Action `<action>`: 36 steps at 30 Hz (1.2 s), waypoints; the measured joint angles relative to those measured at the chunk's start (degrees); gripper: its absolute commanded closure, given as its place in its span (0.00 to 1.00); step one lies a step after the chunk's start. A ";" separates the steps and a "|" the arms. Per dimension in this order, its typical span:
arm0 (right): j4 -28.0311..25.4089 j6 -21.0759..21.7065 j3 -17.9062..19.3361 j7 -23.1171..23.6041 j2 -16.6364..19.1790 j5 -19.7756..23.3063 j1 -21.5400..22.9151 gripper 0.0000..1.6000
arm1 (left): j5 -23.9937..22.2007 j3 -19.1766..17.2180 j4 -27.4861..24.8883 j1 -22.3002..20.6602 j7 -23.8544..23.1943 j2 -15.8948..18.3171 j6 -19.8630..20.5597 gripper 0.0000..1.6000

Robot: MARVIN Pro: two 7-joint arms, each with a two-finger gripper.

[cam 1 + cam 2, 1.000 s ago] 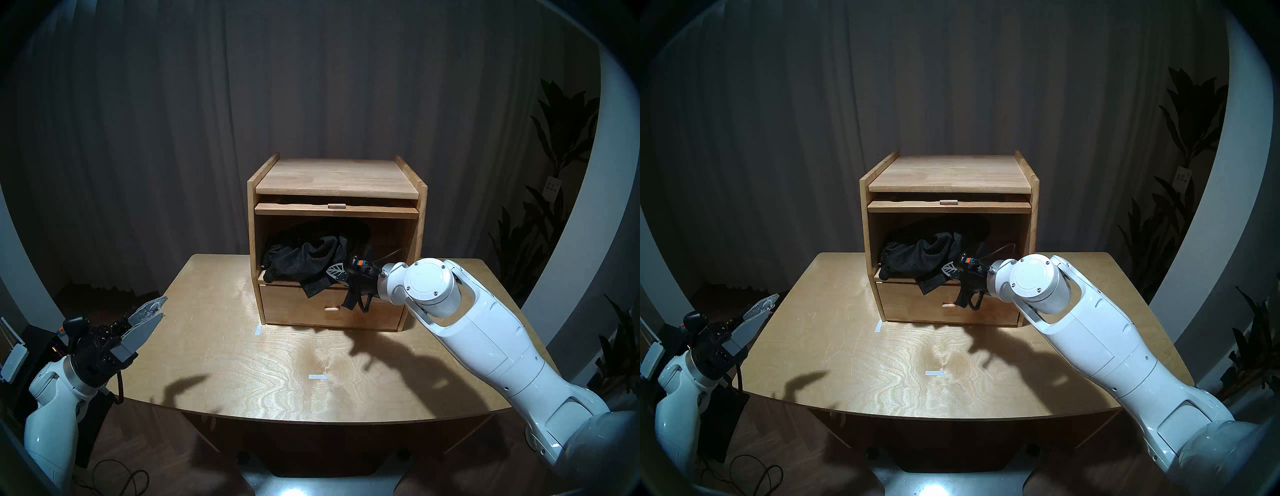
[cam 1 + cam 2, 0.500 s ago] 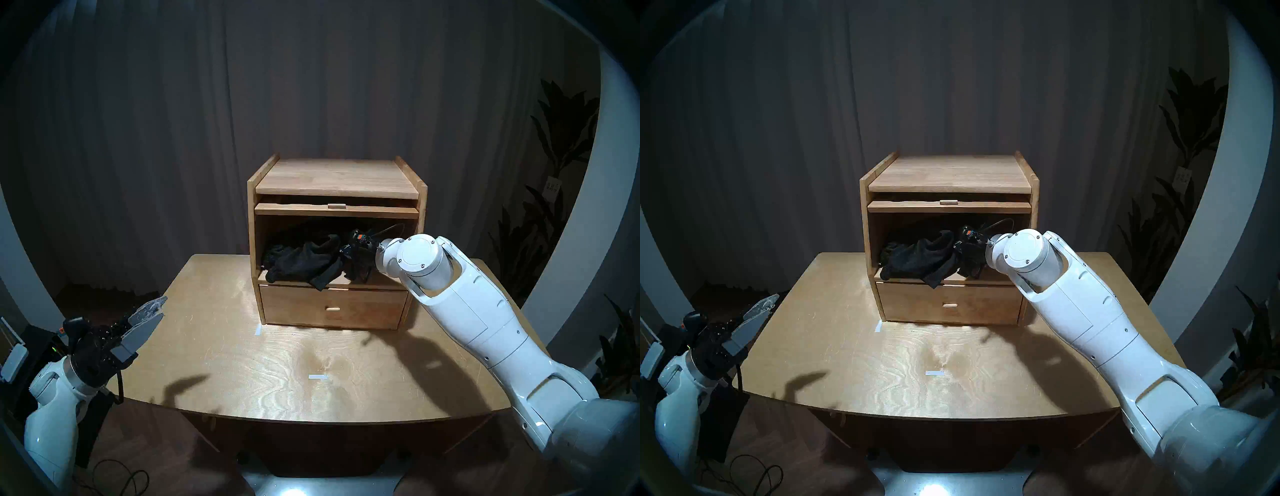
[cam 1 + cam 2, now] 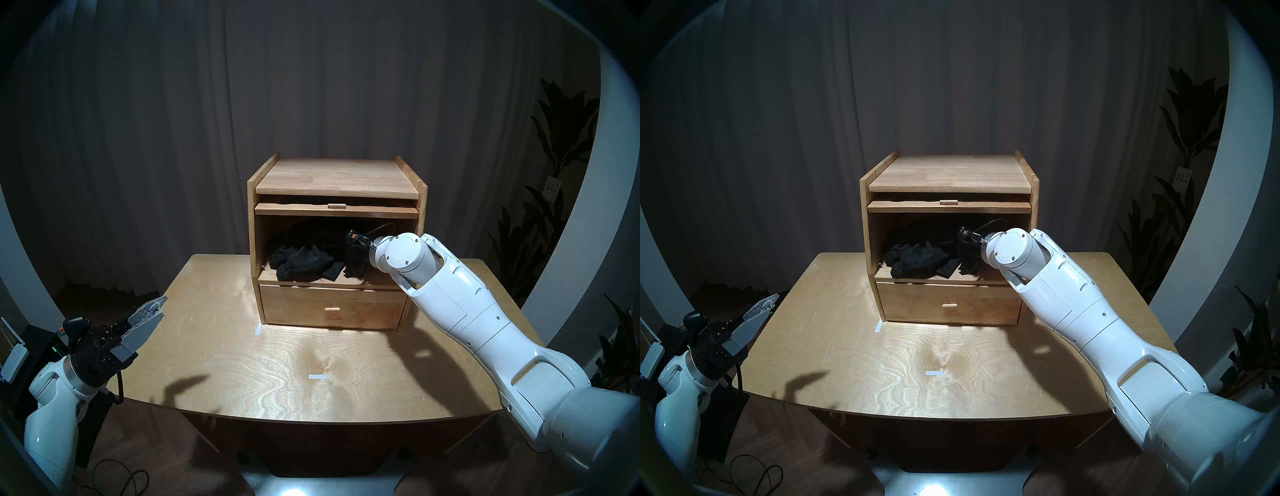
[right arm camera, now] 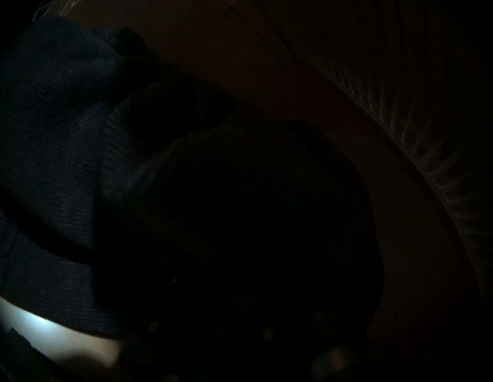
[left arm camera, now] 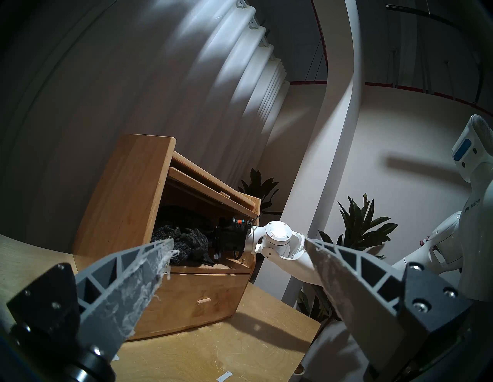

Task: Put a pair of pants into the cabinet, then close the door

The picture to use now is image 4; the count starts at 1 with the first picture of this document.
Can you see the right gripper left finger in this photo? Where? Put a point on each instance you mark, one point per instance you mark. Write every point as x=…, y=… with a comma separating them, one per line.
x=192, y=331

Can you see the wooden cabinet frame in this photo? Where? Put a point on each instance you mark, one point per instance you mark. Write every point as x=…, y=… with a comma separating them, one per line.
x=404, y=192

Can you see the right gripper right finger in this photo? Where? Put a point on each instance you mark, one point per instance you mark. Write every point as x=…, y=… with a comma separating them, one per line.
x=292, y=339

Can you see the dark grey knit pants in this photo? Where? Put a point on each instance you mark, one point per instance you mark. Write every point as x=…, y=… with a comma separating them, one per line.
x=57, y=154

